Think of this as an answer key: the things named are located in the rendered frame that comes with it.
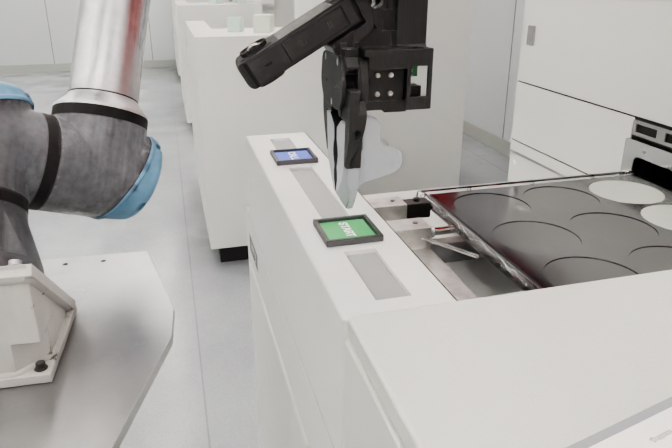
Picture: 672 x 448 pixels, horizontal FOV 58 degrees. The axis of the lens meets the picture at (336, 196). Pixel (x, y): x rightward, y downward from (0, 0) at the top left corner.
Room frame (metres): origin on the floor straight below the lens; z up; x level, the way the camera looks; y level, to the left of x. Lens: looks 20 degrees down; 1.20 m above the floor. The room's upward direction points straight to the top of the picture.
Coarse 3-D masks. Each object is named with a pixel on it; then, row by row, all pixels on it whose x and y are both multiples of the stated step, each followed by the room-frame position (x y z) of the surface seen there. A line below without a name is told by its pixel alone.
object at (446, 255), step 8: (440, 240) 0.77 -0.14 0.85; (448, 240) 0.77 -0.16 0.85; (456, 240) 0.77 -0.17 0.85; (464, 240) 0.77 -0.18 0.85; (432, 248) 0.75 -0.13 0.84; (440, 248) 0.76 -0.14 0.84; (464, 248) 0.76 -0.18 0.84; (472, 248) 0.77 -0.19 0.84; (440, 256) 0.76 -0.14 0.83; (448, 256) 0.76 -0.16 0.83; (456, 256) 0.76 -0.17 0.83; (464, 256) 0.77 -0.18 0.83; (480, 256) 0.77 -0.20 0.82
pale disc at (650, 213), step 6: (642, 210) 0.75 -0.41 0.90; (648, 210) 0.75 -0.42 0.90; (654, 210) 0.75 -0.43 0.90; (660, 210) 0.75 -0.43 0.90; (666, 210) 0.75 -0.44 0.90; (648, 216) 0.73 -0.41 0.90; (654, 216) 0.73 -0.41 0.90; (660, 216) 0.73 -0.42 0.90; (666, 216) 0.73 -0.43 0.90; (654, 222) 0.71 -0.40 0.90; (660, 222) 0.71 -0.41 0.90; (666, 222) 0.71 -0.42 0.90; (666, 228) 0.69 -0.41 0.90
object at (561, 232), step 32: (448, 192) 0.82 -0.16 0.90; (480, 192) 0.82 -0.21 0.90; (512, 192) 0.82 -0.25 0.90; (544, 192) 0.83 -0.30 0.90; (576, 192) 0.83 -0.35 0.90; (480, 224) 0.71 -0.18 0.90; (512, 224) 0.71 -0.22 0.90; (544, 224) 0.71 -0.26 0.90; (576, 224) 0.71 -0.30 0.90; (608, 224) 0.71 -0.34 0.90; (640, 224) 0.71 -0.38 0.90; (512, 256) 0.61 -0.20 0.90; (544, 256) 0.61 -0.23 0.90; (576, 256) 0.61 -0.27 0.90; (608, 256) 0.61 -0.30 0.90; (640, 256) 0.62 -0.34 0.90
